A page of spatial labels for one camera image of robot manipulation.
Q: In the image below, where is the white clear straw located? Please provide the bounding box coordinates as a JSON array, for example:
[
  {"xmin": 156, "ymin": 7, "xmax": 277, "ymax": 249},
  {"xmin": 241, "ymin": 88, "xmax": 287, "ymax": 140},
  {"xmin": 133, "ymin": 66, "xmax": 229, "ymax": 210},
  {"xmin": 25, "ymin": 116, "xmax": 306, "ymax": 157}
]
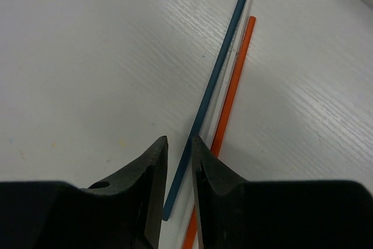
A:
[{"xmin": 172, "ymin": 0, "xmax": 252, "ymax": 248}]

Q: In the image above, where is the orange straight straw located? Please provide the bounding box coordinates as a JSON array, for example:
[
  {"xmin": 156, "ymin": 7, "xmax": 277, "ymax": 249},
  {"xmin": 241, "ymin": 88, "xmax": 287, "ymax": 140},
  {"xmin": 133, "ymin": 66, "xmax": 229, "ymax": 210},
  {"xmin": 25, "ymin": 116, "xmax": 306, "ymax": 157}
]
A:
[{"xmin": 182, "ymin": 16, "xmax": 256, "ymax": 249}]

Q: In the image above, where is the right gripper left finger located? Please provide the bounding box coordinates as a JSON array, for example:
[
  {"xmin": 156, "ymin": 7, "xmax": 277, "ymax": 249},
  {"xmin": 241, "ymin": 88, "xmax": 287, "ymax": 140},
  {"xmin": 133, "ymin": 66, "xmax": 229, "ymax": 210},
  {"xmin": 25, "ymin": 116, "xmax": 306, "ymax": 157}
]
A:
[{"xmin": 1, "ymin": 136, "xmax": 168, "ymax": 248}]

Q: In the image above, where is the blue straw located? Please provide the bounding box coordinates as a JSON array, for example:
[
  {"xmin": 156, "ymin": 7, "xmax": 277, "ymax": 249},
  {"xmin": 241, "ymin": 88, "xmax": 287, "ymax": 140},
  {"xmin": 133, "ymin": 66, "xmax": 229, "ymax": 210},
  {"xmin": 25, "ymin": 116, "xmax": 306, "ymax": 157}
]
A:
[{"xmin": 163, "ymin": 0, "xmax": 246, "ymax": 221}]

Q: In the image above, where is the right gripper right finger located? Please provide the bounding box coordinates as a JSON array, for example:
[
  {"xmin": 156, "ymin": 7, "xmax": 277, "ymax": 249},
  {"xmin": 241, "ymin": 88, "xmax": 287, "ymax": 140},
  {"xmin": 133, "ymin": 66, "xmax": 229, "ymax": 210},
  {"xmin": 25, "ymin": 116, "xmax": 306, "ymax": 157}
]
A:
[{"xmin": 192, "ymin": 136, "xmax": 372, "ymax": 248}]

